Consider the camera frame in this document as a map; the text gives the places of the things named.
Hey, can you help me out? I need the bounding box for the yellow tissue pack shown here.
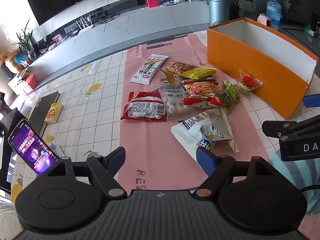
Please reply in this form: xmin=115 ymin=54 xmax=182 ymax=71
xmin=44 ymin=102 xmax=63 ymax=124

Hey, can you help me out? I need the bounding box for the white wifi router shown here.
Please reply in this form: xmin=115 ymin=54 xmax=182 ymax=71
xmin=75 ymin=15 xmax=93 ymax=34

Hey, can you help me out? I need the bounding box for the blue water jug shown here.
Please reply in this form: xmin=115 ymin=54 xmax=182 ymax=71
xmin=266 ymin=0 xmax=282 ymax=30

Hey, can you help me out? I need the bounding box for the red fries snack bag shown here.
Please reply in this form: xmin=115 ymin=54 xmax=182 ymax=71
xmin=181 ymin=80 xmax=224 ymax=108

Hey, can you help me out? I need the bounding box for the small clear red candy pack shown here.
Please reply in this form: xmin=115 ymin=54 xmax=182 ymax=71
xmin=236 ymin=69 xmax=263 ymax=94

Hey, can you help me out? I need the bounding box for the red silver snack bag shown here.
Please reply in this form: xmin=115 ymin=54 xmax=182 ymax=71
xmin=120 ymin=90 xmax=167 ymax=121

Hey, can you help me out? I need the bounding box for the white spicy strip snack pack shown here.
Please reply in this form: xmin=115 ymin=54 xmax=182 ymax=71
xmin=130 ymin=54 xmax=169 ymax=86

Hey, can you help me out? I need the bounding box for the orange cardboard box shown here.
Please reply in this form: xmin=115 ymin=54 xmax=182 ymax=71
xmin=207 ymin=18 xmax=318 ymax=119

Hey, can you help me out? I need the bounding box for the pink small appliance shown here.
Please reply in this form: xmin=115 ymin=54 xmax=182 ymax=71
xmin=257 ymin=14 xmax=272 ymax=27

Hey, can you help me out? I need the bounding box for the white tv cabinet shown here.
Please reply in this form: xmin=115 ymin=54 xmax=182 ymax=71
xmin=7 ymin=0 xmax=211 ymax=91

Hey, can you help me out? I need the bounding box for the clear yogurt hawthorn ball bag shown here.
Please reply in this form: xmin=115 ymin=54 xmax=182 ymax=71
xmin=158 ymin=84 xmax=190 ymax=119

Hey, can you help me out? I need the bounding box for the pink red box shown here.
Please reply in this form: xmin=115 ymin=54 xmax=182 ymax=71
xmin=145 ymin=0 xmax=158 ymax=8

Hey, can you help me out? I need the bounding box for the green snack packet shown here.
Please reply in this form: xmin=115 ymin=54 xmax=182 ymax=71
xmin=222 ymin=80 xmax=240 ymax=112

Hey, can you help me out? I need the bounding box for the yellow snack packet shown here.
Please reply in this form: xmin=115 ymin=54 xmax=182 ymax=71
xmin=180 ymin=67 xmax=217 ymax=80

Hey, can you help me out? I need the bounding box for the clear peanut snack bag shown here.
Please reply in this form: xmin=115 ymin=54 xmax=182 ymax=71
xmin=164 ymin=61 xmax=197 ymax=79

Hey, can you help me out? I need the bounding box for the silver trash can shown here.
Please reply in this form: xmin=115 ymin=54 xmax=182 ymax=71
xmin=207 ymin=0 xmax=229 ymax=26

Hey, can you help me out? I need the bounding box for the white blue snack bag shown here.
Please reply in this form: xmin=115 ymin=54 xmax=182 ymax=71
xmin=171 ymin=108 xmax=239 ymax=160

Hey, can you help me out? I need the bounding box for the smartphone with lit screen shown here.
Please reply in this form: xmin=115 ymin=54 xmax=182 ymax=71
xmin=8 ymin=119 xmax=60 ymax=175

